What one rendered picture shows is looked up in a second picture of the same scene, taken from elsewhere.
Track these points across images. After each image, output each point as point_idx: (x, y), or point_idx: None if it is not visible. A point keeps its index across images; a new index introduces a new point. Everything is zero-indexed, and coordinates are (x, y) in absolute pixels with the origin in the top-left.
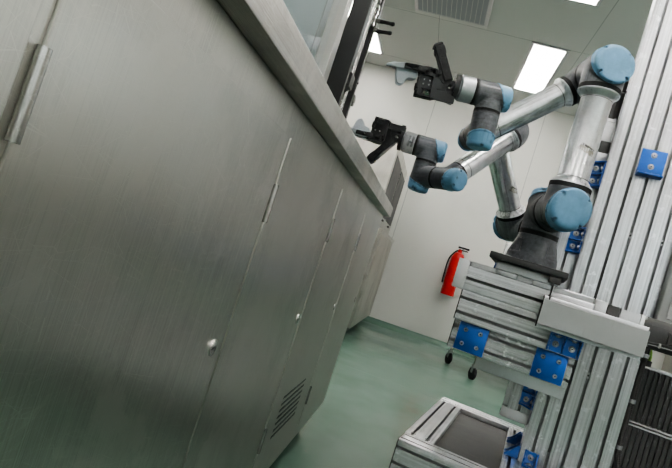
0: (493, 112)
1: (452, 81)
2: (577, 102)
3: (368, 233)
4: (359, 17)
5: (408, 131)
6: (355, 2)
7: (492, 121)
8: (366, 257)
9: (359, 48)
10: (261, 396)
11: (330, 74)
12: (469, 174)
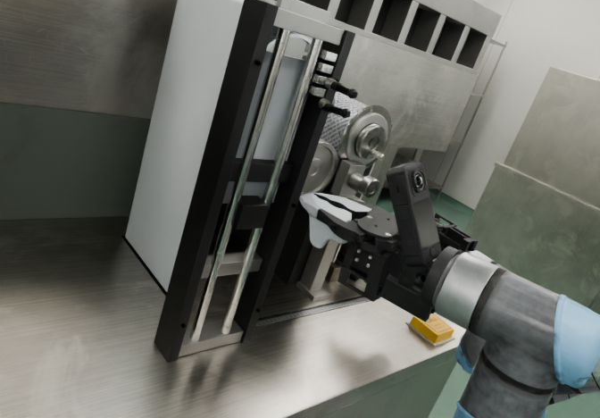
0: (518, 390)
1: (427, 268)
2: None
3: (379, 406)
4: (229, 107)
5: (471, 253)
6: (228, 72)
7: (512, 412)
8: (412, 411)
9: (279, 147)
10: None
11: (187, 215)
12: (561, 397)
